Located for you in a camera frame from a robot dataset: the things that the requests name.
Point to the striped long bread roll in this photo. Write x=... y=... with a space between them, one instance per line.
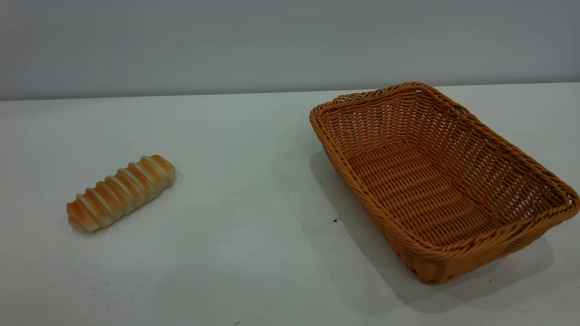
x=120 y=192

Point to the orange woven wicker basket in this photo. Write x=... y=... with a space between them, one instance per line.
x=421 y=190

